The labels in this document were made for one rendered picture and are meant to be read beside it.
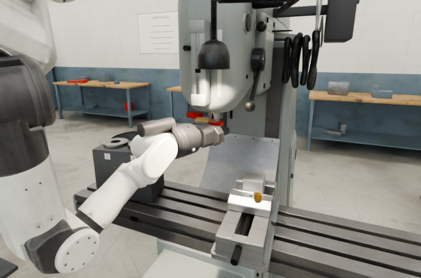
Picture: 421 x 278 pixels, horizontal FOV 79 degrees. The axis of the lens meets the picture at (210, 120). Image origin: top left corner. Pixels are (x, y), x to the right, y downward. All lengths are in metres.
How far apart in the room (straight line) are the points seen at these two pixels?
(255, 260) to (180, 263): 0.28
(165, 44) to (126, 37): 1.03
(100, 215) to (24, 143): 0.23
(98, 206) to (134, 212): 0.38
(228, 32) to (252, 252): 0.54
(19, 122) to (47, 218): 0.17
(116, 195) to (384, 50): 4.76
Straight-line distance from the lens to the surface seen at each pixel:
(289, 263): 0.82
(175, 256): 0.92
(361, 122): 5.09
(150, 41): 6.02
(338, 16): 0.93
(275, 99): 1.11
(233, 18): 0.68
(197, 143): 0.69
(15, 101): 0.41
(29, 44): 0.51
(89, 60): 7.26
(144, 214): 0.93
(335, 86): 4.42
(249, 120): 1.15
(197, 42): 0.65
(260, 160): 1.14
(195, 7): 0.71
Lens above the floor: 1.46
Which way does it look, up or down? 14 degrees down
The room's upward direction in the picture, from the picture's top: straight up
